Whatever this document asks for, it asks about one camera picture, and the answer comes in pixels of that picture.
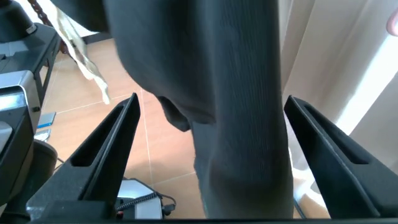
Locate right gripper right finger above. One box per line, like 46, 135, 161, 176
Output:
284, 95, 398, 219

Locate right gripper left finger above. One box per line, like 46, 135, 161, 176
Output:
26, 92, 141, 220

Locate black shorts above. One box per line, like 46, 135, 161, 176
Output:
46, 0, 295, 220

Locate beige curtain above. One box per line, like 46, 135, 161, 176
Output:
278, 0, 398, 175

